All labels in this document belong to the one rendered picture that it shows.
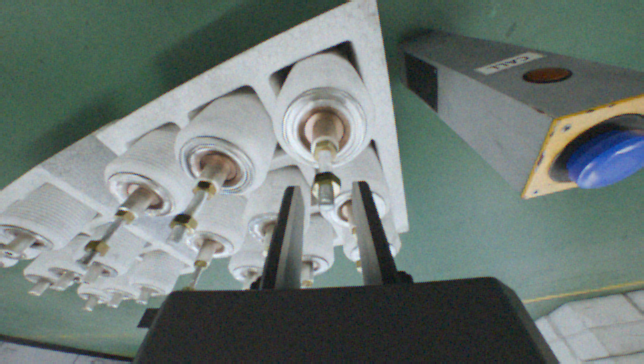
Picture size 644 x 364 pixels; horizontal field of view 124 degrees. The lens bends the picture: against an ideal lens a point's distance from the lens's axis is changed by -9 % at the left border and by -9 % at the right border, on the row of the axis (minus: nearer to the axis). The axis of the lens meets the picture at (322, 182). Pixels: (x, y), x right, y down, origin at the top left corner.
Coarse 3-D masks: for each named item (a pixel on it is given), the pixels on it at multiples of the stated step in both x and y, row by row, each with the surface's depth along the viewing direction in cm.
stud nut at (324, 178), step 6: (318, 174) 12; (324, 174) 12; (330, 174) 12; (318, 180) 11; (324, 180) 11; (330, 180) 11; (336, 180) 12; (312, 186) 12; (318, 186) 12; (336, 186) 12; (312, 192) 12; (336, 192) 12
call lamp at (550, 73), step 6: (534, 72) 14; (540, 72) 13; (546, 72) 13; (552, 72) 13; (558, 72) 13; (564, 72) 12; (534, 78) 13; (540, 78) 13; (546, 78) 13; (552, 78) 13; (558, 78) 12
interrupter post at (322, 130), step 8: (320, 120) 17; (328, 120) 17; (320, 128) 16; (328, 128) 16; (312, 136) 16; (320, 136) 15; (328, 136) 15; (336, 136) 16; (312, 144) 15; (336, 144) 15; (312, 152) 16
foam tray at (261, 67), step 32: (288, 32) 18; (320, 32) 18; (352, 32) 18; (224, 64) 20; (256, 64) 20; (288, 64) 20; (352, 64) 29; (384, 64) 20; (192, 96) 22; (384, 96) 22; (128, 128) 25; (384, 128) 25; (288, 160) 28; (384, 160) 28
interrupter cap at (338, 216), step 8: (344, 192) 23; (336, 200) 23; (344, 200) 23; (376, 200) 23; (384, 200) 24; (336, 208) 24; (344, 208) 25; (384, 208) 24; (328, 216) 25; (336, 216) 25; (344, 216) 26; (336, 224) 26; (344, 224) 27
